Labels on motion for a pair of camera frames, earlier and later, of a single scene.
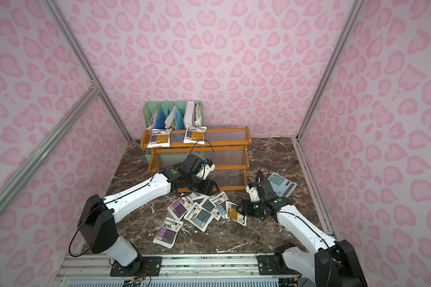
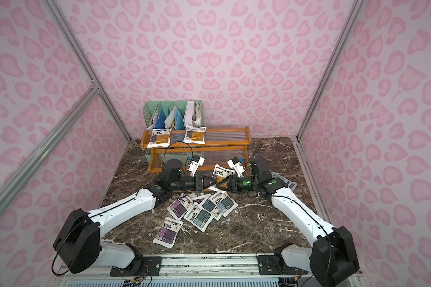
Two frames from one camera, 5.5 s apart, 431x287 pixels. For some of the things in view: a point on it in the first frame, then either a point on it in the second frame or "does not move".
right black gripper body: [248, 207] → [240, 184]
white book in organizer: [188, 117] does not move
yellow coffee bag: [232, 213] → [220, 174]
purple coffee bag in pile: [179, 206] does not move
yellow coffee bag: [160, 137] does not move
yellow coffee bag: [193, 134] does not move
